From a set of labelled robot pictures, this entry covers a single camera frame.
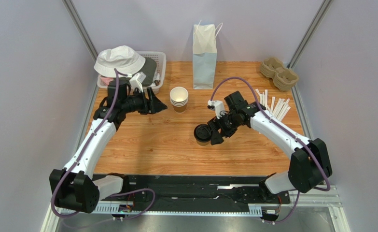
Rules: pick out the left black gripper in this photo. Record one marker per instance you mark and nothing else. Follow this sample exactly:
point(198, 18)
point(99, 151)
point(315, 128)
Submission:
point(155, 105)

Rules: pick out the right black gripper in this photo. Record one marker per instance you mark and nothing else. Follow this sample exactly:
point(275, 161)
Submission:
point(216, 126)

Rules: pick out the black coffee cup lid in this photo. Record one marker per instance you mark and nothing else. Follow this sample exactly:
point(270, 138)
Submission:
point(202, 133)

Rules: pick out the white paper coffee cup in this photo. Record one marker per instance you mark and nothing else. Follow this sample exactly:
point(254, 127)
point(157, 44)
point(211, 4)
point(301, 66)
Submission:
point(203, 143)

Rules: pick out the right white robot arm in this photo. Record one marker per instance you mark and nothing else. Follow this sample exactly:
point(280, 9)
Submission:
point(309, 160)

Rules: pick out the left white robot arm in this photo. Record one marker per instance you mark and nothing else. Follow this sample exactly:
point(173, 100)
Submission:
point(89, 151)

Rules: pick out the stack of paper cups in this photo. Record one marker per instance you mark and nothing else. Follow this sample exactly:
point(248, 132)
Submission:
point(179, 99)

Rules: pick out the olive green cloth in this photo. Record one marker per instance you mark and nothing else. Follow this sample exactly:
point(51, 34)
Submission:
point(149, 69)

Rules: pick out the white plastic basket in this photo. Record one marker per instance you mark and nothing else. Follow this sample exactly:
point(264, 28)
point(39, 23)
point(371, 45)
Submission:
point(160, 59)

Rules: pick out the pink cloth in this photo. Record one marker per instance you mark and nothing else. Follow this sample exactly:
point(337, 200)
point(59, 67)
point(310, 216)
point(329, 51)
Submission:
point(106, 80)

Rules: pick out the white bucket hat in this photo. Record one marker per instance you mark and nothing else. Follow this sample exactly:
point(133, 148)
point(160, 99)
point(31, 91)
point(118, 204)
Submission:
point(122, 58)

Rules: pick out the bundle of wrapped straws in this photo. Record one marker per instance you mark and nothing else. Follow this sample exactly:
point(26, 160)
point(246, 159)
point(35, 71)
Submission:
point(278, 107)

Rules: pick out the white paper bag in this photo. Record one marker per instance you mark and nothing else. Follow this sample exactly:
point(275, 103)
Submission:
point(204, 52)

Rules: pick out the cardboard cup carrier stack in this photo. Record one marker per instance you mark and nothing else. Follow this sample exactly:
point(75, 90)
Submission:
point(282, 77)

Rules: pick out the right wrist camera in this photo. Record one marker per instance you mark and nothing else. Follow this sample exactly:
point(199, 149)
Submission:
point(217, 107)

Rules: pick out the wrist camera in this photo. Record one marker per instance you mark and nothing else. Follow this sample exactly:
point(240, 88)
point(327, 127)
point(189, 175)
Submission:
point(217, 107)
point(136, 82)

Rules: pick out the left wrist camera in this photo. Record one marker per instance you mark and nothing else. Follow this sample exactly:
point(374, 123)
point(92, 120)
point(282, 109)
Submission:
point(136, 82)

